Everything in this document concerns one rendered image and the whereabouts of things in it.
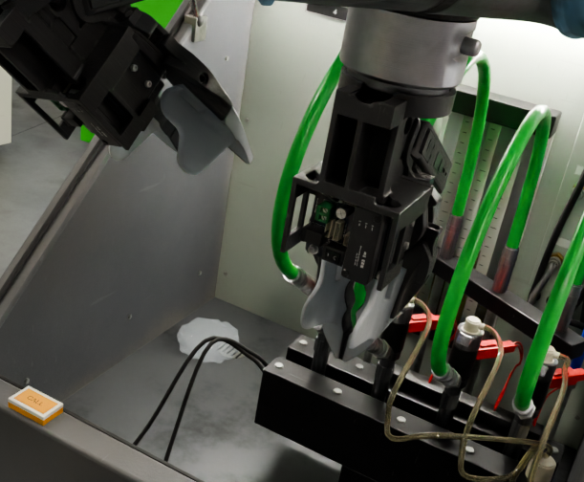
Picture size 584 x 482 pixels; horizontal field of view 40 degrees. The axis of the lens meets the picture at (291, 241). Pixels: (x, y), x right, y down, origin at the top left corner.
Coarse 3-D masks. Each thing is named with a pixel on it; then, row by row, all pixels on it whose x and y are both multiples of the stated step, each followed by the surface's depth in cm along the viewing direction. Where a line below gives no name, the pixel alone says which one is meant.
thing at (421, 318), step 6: (414, 318) 91; (420, 318) 91; (432, 318) 92; (438, 318) 92; (414, 324) 91; (420, 324) 91; (432, 324) 92; (408, 330) 91; (414, 330) 91; (420, 330) 91
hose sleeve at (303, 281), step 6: (294, 264) 80; (300, 270) 79; (300, 276) 79; (306, 276) 81; (312, 276) 85; (294, 282) 80; (300, 282) 80; (306, 282) 81; (312, 282) 83; (300, 288) 82; (306, 288) 83; (312, 288) 84; (306, 294) 85
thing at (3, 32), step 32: (32, 0) 47; (64, 0) 50; (0, 32) 47; (32, 32) 49; (64, 32) 51; (96, 32) 52; (128, 32) 52; (160, 32) 54; (0, 64) 51; (32, 64) 51; (64, 64) 51; (96, 64) 51; (128, 64) 52; (160, 64) 54; (32, 96) 53; (64, 96) 51; (96, 96) 51; (128, 96) 53; (64, 128) 57; (96, 128) 54; (128, 128) 53
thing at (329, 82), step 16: (336, 64) 72; (336, 80) 72; (320, 96) 71; (320, 112) 71; (304, 128) 70; (304, 144) 70; (288, 160) 70; (288, 176) 70; (288, 192) 71; (272, 224) 72; (272, 240) 73; (288, 256) 75; (288, 272) 77
